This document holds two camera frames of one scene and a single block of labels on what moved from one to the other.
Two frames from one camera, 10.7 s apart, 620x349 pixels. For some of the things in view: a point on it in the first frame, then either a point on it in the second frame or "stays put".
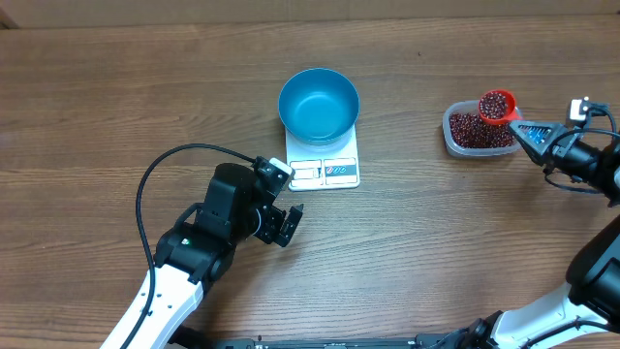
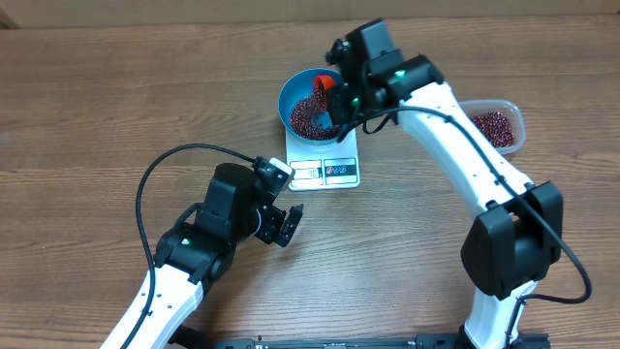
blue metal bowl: [319, 107] stays put
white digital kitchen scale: [323, 167] stays put
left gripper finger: [289, 225] stays put
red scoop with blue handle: [498, 107] to [322, 84]
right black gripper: [550, 133] to [338, 107]
